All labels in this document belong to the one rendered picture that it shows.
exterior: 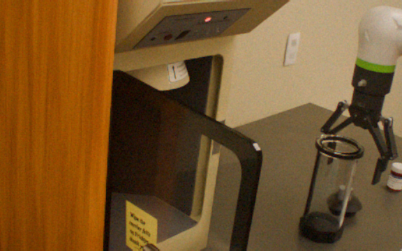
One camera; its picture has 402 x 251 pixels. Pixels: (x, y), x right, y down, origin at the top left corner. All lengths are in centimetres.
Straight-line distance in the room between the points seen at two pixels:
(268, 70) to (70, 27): 131
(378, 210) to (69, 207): 92
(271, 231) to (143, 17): 72
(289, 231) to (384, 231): 24
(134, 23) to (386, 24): 67
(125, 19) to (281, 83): 135
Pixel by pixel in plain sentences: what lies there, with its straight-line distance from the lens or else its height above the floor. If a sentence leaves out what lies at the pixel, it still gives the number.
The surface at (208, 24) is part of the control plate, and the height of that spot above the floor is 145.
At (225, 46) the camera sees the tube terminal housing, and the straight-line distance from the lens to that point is 106.
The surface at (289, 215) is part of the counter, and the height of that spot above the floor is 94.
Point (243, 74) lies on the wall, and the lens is 190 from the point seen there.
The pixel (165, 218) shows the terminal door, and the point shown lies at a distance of 80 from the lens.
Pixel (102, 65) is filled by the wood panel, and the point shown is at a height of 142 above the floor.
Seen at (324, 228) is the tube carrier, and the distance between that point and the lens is 134.
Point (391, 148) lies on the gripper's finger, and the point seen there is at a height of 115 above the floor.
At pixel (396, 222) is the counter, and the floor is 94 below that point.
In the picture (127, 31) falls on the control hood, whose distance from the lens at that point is 80.
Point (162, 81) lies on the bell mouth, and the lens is 99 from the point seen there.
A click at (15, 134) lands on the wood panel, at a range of 94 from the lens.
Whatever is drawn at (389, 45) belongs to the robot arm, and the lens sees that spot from 132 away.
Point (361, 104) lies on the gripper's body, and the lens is 136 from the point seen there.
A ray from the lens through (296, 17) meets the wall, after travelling 207.
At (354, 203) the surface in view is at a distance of 148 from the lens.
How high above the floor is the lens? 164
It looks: 22 degrees down
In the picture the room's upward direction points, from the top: 7 degrees clockwise
